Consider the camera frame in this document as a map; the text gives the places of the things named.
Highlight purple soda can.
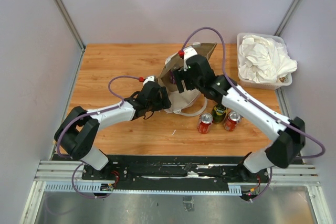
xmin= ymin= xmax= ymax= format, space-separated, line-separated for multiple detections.
xmin=169 ymin=70 xmax=176 ymax=84

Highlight pink patterned canvas bag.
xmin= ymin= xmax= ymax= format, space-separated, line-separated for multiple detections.
xmin=158 ymin=42 xmax=217 ymax=117

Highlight dark glass bottle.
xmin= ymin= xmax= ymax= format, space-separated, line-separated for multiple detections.
xmin=212 ymin=104 xmax=228 ymax=124

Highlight red soda can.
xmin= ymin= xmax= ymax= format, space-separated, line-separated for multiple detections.
xmin=197 ymin=113 xmax=213 ymax=134

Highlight red coke can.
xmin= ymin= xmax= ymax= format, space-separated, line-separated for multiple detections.
xmin=223 ymin=111 xmax=242 ymax=131

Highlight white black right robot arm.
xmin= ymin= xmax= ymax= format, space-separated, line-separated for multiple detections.
xmin=172 ymin=54 xmax=306 ymax=182

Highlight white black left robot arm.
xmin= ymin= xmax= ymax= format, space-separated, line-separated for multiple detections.
xmin=54 ymin=81 xmax=171 ymax=180

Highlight white crumpled cloth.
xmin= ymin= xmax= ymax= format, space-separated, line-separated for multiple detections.
xmin=240 ymin=34 xmax=298 ymax=84

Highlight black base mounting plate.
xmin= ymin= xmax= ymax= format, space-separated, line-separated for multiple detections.
xmin=81 ymin=155 xmax=268 ymax=189

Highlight white plastic basket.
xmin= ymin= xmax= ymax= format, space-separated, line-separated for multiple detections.
xmin=236 ymin=32 xmax=293 ymax=90

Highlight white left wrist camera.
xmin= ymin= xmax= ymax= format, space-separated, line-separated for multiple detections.
xmin=138 ymin=76 xmax=157 ymax=85

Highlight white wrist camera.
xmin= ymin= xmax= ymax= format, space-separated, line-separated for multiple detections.
xmin=138 ymin=76 xmax=157 ymax=85
xmin=178 ymin=46 xmax=197 ymax=71

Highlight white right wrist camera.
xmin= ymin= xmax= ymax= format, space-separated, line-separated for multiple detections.
xmin=178 ymin=46 xmax=197 ymax=71

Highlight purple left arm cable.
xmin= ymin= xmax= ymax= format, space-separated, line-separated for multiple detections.
xmin=56 ymin=76 xmax=142 ymax=158

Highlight white slotted cable duct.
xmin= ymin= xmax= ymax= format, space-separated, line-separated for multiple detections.
xmin=44 ymin=182 xmax=243 ymax=196

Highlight front aluminium frame rails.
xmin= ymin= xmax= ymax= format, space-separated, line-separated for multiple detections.
xmin=34 ymin=159 xmax=85 ymax=182

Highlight aluminium frame rail right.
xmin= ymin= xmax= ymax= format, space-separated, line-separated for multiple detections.
xmin=274 ymin=0 xmax=302 ymax=37

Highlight aluminium frame rail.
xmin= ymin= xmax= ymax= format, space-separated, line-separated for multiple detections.
xmin=274 ymin=0 xmax=302 ymax=37
xmin=53 ymin=0 xmax=86 ymax=51

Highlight aluminium frame rail left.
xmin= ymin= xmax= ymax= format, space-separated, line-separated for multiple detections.
xmin=53 ymin=0 xmax=86 ymax=51

